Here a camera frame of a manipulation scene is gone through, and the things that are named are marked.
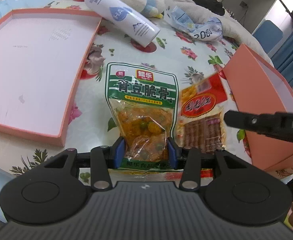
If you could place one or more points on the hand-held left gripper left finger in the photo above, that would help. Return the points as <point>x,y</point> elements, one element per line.
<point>119,152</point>

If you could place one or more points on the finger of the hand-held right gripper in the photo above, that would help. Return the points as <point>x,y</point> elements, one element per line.
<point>244,120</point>

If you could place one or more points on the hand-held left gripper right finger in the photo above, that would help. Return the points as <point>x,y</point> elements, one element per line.
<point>172,153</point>

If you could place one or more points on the pink cardboard box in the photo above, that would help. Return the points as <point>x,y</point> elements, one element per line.
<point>249,80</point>

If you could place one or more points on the red orange snack packet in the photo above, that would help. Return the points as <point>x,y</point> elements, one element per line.
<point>201,105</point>

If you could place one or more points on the green snack packet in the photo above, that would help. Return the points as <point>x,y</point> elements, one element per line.
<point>141,92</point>

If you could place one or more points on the blue curtain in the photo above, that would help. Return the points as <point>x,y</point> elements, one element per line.
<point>291,55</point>

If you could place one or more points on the blue chair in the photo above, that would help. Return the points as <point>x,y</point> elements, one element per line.
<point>269,35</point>

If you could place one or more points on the crumpled blue white plastic bag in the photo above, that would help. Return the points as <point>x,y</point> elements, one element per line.
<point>184,20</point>

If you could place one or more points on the pink box lid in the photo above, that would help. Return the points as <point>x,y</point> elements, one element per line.
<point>36,67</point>

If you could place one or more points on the white spray bottle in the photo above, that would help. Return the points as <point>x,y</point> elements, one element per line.
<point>121,17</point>

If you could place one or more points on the wall outlet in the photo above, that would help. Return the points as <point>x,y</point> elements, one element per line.
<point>243,4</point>

